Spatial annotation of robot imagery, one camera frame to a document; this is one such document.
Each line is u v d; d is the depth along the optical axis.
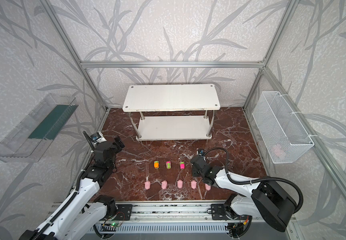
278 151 0.74
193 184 0.82
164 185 0.81
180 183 0.82
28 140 0.64
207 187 0.80
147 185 0.81
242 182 0.49
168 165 0.87
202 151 0.78
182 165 0.88
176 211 0.75
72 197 0.47
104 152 0.58
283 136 0.62
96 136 0.66
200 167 0.66
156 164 0.87
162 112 0.96
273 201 0.42
